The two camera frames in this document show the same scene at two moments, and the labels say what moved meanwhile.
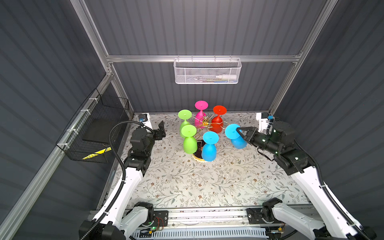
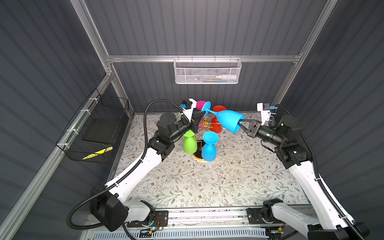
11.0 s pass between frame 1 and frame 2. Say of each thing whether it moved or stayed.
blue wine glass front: stayed
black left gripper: moved
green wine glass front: stayed
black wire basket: stayed
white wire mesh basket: stayed
